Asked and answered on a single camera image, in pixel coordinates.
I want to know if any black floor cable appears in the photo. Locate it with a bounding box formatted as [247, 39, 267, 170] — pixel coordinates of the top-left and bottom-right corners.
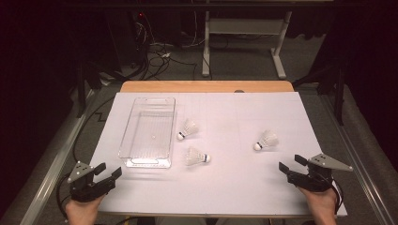
[72, 96, 116, 172]

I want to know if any dark computer tower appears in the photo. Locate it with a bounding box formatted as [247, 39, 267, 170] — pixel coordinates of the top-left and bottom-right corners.
[105, 8, 148, 68]

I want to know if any clear plastic tray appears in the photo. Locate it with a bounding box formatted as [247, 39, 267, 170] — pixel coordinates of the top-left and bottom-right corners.
[117, 97, 176, 169]

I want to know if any person's left hand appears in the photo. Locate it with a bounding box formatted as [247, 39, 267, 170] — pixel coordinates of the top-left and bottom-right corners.
[65, 196, 104, 225]

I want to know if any person's right hand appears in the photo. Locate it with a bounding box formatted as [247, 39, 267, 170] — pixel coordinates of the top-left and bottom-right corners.
[298, 187, 339, 225]

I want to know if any aluminium rail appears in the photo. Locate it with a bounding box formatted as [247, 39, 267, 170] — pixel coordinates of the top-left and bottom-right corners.
[18, 89, 96, 225]
[318, 93, 398, 225]

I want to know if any white metal desk frame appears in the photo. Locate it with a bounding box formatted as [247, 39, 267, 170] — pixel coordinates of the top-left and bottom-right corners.
[201, 10, 294, 80]

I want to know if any left hand-held gripper cable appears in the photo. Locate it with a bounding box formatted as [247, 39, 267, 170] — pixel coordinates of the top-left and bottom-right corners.
[55, 172, 73, 220]

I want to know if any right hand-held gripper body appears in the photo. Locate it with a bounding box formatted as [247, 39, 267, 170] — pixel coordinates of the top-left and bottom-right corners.
[286, 153, 354, 193]

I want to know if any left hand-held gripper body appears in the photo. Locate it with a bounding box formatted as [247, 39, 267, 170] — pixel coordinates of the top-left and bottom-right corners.
[66, 160, 111, 203]

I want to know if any tangle of floor cables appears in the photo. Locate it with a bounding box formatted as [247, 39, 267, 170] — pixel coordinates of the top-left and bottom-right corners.
[134, 12, 201, 81]

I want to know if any hand-held gripper cable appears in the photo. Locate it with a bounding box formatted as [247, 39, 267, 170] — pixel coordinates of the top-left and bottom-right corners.
[324, 178, 344, 216]
[55, 172, 73, 220]

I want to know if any white feather shuttlecock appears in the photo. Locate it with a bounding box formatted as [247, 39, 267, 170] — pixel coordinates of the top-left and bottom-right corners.
[176, 118, 200, 142]
[183, 147, 211, 167]
[253, 129, 280, 152]

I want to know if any black metal stand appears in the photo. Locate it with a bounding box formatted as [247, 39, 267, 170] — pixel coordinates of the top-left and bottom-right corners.
[293, 61, 345, 127]
[75, 60, 105, 118]

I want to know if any right hand-held gripper cable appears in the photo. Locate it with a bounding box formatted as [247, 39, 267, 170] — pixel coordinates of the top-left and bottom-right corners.
[324, 178, 344, 216]

